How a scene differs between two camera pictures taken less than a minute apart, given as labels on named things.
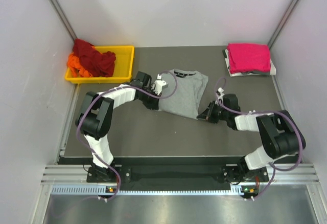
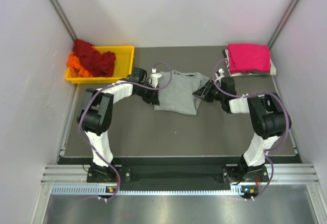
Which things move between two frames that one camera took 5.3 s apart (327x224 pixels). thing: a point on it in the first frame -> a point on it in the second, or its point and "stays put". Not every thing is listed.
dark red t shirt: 98,64 stays put
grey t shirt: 183,95 stays put
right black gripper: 208,113 -> 203,92
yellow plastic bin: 124,55 stays put
